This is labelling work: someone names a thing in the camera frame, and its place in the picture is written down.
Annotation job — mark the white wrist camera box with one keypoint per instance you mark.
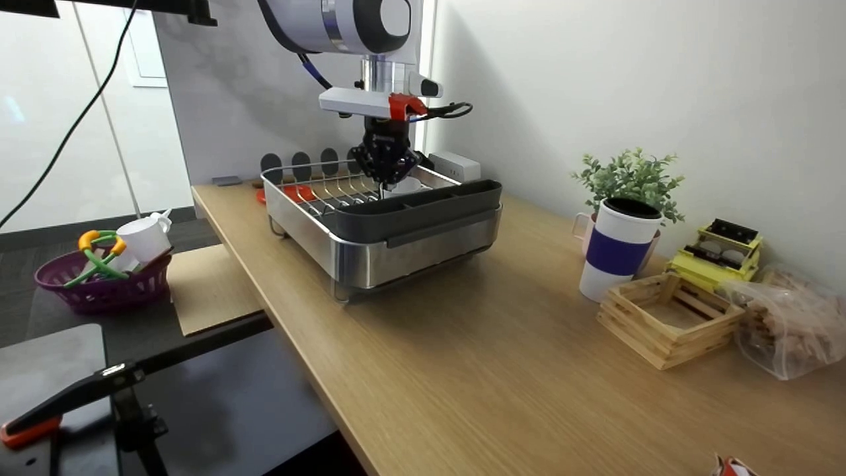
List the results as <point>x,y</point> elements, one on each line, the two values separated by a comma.
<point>357,102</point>

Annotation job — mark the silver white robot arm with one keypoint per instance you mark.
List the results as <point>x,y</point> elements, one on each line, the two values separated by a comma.
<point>344,22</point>

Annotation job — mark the green plant in pink pot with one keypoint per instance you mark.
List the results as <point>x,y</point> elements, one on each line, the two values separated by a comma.
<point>630,181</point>

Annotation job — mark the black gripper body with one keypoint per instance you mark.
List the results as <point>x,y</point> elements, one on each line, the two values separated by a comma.
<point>387,140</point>

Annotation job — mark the white rectangular device box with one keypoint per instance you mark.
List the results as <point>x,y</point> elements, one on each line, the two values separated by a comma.
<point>458,164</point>

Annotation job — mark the small red white toy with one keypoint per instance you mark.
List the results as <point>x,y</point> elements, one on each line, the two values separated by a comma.
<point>730,467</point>

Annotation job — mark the brown cardboard sheet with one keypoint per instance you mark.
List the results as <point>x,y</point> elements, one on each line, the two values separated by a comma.
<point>213,285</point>

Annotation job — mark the black tripod stand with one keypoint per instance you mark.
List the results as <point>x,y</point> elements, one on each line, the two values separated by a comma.
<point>134,379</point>

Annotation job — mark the clear bag with brown contents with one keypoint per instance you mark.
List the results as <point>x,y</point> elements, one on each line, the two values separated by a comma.
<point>788,325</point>

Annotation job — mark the red orange connector plug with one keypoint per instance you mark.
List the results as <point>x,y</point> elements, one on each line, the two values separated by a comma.
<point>408,107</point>

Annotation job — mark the white toy teapot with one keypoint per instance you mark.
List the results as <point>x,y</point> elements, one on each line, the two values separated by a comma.
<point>146,239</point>

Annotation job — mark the yellow and black box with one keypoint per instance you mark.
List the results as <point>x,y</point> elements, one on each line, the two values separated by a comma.
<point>714,254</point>

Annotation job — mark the wooden slat crate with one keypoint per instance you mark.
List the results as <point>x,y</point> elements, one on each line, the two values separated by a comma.
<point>669,320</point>

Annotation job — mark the metal dish rack black tray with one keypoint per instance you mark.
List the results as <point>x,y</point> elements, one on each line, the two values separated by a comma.
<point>379,239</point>

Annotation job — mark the purple plastic basket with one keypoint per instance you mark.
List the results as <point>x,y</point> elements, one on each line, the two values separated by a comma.
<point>106,295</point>

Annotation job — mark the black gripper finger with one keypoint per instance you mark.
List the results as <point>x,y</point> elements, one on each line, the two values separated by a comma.
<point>365,166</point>
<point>413,166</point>

